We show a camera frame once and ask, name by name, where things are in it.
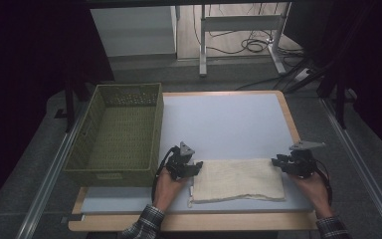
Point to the silver metal rail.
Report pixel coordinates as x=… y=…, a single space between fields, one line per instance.
x=51 y=179
x=361 y=166

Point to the person's left hand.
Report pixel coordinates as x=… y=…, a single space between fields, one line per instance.
x=165 y=191

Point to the light blue foam mat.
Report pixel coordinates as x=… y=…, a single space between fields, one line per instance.
x=225 y=126

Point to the white desk frame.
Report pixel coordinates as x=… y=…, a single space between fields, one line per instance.
x=238 y=23

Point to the white power strip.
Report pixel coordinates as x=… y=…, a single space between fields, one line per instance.
x=302 y=74

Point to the person's right hand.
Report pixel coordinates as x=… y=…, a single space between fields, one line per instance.
x=318 y=192

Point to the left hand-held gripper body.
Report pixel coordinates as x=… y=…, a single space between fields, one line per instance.
x=179 y=164

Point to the white cabinet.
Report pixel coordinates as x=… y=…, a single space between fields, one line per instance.
x=136 y=31

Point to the black stand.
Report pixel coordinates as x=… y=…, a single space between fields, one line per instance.
x=341 y=103
x=69 y=106

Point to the cream woven cloth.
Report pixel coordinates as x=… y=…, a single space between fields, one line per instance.
x=238 y=181

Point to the green woven basket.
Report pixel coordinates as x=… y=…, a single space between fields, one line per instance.
x=126 y=139

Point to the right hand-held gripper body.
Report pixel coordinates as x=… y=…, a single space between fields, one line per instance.
x=303 y=164

